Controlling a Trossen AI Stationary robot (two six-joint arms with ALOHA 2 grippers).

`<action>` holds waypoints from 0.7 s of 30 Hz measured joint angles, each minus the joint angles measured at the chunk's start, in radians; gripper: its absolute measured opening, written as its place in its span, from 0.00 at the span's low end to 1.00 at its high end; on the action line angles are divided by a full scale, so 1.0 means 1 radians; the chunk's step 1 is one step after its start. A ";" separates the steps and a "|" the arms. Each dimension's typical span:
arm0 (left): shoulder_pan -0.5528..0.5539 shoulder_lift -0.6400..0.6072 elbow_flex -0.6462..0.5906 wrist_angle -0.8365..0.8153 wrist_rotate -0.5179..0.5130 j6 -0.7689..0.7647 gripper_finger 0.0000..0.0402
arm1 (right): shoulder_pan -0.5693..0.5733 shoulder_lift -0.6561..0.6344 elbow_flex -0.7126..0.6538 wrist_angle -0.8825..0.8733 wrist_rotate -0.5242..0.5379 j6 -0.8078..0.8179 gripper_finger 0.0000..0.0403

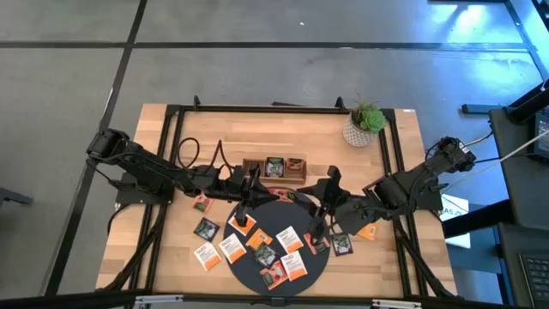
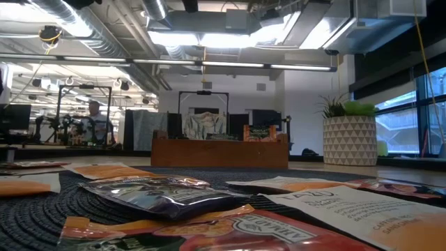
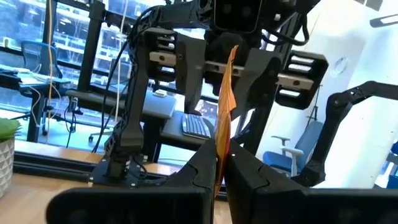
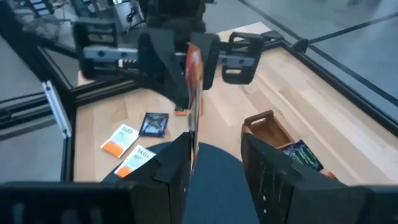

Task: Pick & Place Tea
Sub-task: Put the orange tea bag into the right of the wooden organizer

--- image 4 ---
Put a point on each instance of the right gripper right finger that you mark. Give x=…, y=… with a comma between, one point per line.
x=270, y=186

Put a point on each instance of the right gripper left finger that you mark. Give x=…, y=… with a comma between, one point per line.
x=168, y=193

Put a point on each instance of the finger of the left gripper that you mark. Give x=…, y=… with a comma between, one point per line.
x=158, y=62
x=211, y=56

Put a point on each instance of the red Ahmad tea bag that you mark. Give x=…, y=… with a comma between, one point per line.
x=330, y=175
x=194, y=71
x=180, y=112

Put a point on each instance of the green blue tea packet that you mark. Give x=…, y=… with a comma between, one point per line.
x=303, y=155

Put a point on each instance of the white orange Tazo tea bag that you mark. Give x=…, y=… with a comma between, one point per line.
x=133, y=161
x=119, y=140

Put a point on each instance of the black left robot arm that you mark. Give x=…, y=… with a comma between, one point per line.
x=174, y=4

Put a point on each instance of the wooden tea organizer box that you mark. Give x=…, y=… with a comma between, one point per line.
x=267, y=130

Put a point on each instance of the dark purple tea bag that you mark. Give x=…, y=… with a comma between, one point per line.
x=154, y=124

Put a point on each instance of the round dark woven placemat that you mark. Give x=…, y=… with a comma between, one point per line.
x=217, y=186

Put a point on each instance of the silver frame bracket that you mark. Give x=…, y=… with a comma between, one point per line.
x=57, y=109

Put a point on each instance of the black aluminium table frame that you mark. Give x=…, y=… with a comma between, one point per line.
x=342, y=87

